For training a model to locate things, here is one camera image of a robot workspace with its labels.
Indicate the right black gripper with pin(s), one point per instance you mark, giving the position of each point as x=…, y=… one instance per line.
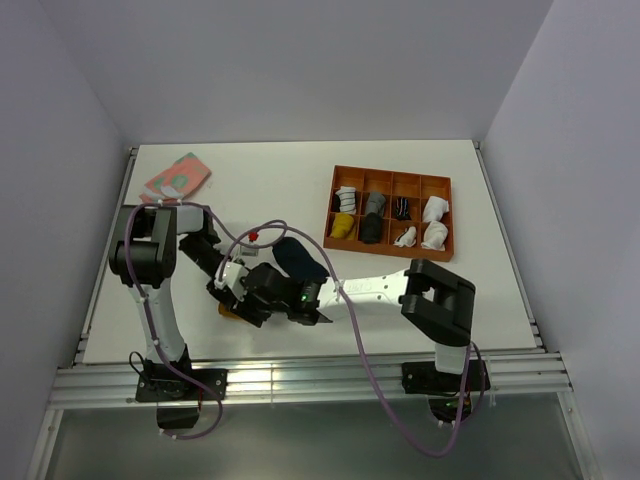
x=246, y=311

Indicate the navy blue sock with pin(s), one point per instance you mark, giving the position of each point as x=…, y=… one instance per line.
x=294, y=259

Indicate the mustard yellow striped sock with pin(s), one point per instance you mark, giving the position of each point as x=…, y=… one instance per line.
x=223, y=311

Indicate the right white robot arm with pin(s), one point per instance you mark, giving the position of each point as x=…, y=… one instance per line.
x=434, y=300

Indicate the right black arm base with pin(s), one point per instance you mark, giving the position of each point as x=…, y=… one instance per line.
x=443, y=389

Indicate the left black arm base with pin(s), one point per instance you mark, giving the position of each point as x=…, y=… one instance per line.
x=178, y=393

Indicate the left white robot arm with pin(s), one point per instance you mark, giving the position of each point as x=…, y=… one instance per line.
x=143, y=254

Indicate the pink green patterned socks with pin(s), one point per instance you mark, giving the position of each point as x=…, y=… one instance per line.
x=178, y=182

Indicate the yellow rolled sock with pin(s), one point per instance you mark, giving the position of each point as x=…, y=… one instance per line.
x=343, y=227

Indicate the black white striped rolled sock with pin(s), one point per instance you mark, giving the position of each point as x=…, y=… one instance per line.
x=344, y=200

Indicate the dark grey rolled sock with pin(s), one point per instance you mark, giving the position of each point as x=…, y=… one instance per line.
x=371, y=228

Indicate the light grey rolled sock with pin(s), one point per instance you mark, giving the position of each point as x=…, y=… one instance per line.
x=376, y=204

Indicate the orange divided tray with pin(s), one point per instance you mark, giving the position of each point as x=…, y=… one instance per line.
x=392, y=184

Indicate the small white rolled sock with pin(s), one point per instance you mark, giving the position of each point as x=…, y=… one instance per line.
x=407, y=239

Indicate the black patterned rolled sock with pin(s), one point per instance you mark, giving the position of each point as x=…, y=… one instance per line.
x=402, y=209

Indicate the lower white rolled sock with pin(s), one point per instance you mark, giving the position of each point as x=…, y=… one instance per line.
x=435, y=236

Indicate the upper white rolled sock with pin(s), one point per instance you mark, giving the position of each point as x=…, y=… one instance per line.
x=435, y=209

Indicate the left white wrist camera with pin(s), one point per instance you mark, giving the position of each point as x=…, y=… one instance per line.
x=247, y=248

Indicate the aluminium front rail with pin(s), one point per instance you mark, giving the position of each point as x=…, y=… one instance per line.
x=298, y=381

